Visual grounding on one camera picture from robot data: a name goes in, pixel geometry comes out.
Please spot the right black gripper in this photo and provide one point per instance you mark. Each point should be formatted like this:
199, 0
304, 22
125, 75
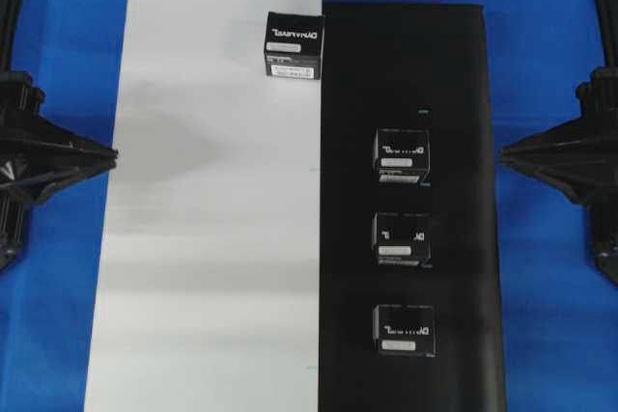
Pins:
583, 151

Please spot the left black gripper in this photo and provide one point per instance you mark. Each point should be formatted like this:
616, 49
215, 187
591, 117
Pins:
37, 160

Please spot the black dynamixel box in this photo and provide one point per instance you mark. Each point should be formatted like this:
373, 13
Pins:
293, 46
402, 155
402, 239
404, 330

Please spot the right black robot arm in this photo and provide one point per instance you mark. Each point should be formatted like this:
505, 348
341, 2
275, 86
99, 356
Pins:
603, 215

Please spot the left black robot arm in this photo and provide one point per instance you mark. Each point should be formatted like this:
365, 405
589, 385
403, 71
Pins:
13, 216

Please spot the black base board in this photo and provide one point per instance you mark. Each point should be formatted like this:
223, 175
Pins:
408, 66

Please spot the white base board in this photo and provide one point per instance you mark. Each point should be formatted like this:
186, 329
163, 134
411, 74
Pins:
208, 277

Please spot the black Dynamixel box on white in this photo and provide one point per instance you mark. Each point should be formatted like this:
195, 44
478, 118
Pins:
293, 46

